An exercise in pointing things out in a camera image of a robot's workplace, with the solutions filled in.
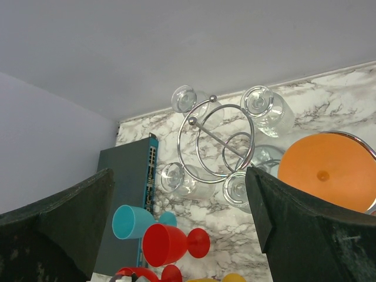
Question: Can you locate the clear glass bottle front left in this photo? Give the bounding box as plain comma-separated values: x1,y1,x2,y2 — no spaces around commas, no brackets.
160,162,216,200

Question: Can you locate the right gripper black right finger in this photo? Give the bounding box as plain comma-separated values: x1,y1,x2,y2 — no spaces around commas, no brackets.
245,167,375,281

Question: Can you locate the orange standing plastic wine glass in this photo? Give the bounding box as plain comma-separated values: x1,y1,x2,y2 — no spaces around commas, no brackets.
187,273,246,282

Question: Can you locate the clear glass bottle back left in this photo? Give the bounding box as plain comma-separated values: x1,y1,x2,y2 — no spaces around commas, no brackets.
171,85,224,130

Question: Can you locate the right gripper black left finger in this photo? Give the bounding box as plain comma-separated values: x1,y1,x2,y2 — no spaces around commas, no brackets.
1,169,115,281

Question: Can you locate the blue plastic wine glass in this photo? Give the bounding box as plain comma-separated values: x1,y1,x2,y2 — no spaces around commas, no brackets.
112,205,177,240

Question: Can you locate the clear glass bottle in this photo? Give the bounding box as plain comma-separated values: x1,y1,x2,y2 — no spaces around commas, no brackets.
171,85,224,130
160,162,216,200
240,85,295,138
223,171,251,214

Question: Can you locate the chrome wine glass rack right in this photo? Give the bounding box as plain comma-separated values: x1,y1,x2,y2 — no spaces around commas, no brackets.
324,130,375,216

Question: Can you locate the clear glass bottle back right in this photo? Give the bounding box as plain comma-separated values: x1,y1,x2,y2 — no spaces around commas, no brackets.
240,85,295,138

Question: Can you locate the dark orange wine glass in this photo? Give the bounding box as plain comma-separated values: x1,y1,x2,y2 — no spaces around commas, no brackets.
278,133,375,213

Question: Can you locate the chrome bottle rack centre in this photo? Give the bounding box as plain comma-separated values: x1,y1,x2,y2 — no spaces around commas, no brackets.
176,95,258,184

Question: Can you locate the red plastic wine glass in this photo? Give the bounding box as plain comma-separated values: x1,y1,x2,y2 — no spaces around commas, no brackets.
142,223,210,267
110,265,183,282

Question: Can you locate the clear glass bottle front right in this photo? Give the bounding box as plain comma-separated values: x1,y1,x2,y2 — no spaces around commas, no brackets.
223,171,251,214

